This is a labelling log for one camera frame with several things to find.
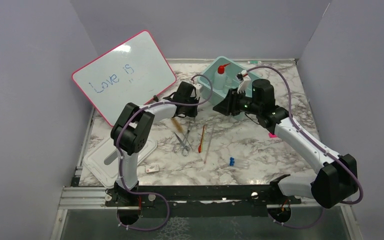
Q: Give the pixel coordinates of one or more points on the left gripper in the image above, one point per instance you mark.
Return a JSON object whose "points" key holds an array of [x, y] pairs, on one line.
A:
{"points": [[192, 113]]}

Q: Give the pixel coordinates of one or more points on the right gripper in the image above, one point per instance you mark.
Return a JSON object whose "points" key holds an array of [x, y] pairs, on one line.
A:
{"points": [[228, 106]]}

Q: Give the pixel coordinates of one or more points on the small clear glass beaker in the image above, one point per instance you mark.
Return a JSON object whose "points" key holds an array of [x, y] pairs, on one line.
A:
{"points": [[229, 84]]}

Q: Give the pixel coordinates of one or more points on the white wash bottle red cap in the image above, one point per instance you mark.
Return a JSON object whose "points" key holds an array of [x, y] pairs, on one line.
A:
{"points": [[220, 77]]}

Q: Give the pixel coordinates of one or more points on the brown test tube brush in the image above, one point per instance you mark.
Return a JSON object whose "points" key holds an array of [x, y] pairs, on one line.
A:
{"points": [[177, 125]]}

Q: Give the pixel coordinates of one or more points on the metal tweezers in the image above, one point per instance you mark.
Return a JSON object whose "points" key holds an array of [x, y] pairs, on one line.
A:
{"points": [[180, 141]]}

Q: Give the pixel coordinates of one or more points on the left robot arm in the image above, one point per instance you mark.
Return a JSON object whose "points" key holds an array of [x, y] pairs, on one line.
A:
{"points": [[132, 128]]}

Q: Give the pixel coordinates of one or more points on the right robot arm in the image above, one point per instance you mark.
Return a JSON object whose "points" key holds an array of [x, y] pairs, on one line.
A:
{"points": [[336, 174]]}

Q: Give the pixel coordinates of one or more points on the pink framed whiteboard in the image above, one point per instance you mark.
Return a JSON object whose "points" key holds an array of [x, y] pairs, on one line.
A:
{"points": [[133, 72]]}

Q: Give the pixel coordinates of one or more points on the red orange spatula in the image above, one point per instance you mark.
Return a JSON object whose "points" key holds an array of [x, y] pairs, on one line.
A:
{"points": [[200, 147]]}

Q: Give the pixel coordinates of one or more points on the blue capped test tubes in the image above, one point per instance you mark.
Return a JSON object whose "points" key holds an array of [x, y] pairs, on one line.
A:
{"points": [[238, 163]]}

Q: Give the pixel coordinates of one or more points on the small white card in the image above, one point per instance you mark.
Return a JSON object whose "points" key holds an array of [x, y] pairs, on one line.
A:
{"points": [[152, 168]]}

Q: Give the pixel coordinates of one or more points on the white plastic lid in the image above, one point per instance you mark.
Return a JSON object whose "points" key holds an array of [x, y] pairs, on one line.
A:
{"points": [[103, 162]]}

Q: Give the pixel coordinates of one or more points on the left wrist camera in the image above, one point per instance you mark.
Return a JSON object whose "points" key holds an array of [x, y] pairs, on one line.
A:
{"points": [[198, 89]]}

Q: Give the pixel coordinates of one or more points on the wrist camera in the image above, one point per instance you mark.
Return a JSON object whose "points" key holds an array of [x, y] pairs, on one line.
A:
{"points": [[244, 81], [198, 89]]}

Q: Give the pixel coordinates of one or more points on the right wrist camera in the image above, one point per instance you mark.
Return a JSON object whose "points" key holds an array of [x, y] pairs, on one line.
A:
{"points": [[244, 81]]}

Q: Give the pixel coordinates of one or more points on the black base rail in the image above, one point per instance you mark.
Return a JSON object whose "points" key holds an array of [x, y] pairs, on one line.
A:
{"points": [[197, 201]]}

